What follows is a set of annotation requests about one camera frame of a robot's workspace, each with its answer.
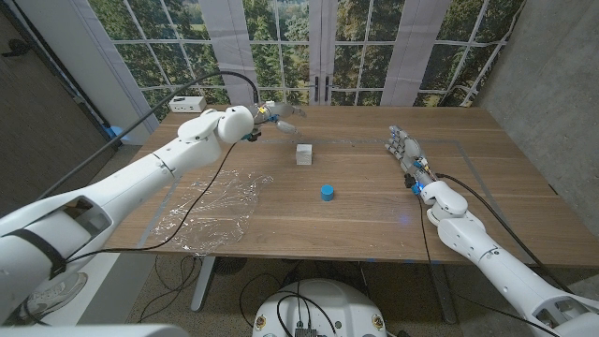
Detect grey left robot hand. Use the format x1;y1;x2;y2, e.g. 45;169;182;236
254;101;308;137

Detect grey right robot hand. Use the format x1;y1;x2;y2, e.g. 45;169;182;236
384;125;437;187

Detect small white package box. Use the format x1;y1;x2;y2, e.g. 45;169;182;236
295;143;314;166

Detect clear plastic wrap sheet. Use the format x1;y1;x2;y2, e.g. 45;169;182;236
148;168;275;254

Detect white power strip box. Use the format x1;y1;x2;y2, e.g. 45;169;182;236
168;95;208;114

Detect grey table leg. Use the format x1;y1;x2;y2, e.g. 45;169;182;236
430;264;458;325

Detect black round floor foot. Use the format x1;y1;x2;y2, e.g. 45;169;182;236
212;256;248;276

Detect white robot torso base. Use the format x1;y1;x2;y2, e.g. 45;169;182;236
252;279;387;337

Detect white table leg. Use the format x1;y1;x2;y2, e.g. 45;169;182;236
190;256;217;313

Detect grey white sneaker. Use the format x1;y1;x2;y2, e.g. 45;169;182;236
21;271;89;320

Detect thin black right arm wire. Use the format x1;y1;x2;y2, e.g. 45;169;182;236
417;196;561;337

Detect thin black arm wire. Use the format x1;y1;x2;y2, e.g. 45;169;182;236
65;142;238;264
417;196;561;337

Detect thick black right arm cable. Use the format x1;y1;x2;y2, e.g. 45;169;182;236
434;171;573;295

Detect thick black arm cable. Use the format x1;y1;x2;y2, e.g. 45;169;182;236
37;69;261;202
434;171;573;295

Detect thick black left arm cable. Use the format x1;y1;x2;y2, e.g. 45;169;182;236
37;69;261;202

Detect thin black left arm wire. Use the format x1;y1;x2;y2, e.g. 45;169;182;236
65;142;238;264

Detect black torso cable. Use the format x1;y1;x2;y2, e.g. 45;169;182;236
275;290;339;337

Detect black floor cable loops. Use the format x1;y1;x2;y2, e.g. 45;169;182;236
139;254;203;324

